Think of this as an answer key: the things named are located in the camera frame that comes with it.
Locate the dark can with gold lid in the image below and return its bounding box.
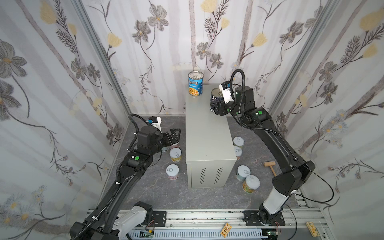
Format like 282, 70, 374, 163
210, 88, 224, 115

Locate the blue label soup can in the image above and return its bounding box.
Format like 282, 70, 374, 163
188, 71, 204, 97

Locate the green orange label can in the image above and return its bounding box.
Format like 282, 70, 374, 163
243, 175, 260, 193

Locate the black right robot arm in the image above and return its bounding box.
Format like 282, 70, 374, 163
211, 69, 316, 226

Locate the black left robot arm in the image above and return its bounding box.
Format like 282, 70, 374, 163
70, 114, 181, 240

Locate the white-lid pink can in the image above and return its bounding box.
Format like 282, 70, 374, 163
169, 143, 180, 150
166, 164, 179, 181

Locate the white-lid yellow can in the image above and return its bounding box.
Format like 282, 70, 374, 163
170, 148, 182, 163

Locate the white-lid pink can front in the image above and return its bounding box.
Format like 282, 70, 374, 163
166, 164, 179, 181

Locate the white-lid green label can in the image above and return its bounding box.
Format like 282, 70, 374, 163
233, 137, 245, 149

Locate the grey metal cabinet box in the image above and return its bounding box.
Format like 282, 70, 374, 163
184, 84, 237, 189

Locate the white-lid grey can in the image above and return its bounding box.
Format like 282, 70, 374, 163
236, 165, 251, 182

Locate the wooden mallet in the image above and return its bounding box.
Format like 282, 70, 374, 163
263, 161, 277, 177

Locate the small orange tag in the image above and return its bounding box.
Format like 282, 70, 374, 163
220, 223, 232, 238

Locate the yellow tag right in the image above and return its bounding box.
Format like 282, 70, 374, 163
306, 222, 320, 238

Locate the aluminium corner wall post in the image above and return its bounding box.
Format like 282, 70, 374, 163
269, 0, 341, 115

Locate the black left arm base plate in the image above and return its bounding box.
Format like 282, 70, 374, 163
149, 211, 167, 228

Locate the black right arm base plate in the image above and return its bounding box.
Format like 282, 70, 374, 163
243, 210, 286, 227

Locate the white cable duct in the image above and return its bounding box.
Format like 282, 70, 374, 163
128, 229, 268, 240

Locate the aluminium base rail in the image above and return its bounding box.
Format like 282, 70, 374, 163
118, 208, 335, 240

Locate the left corner wall post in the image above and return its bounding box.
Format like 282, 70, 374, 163
71, 0, 131, 117

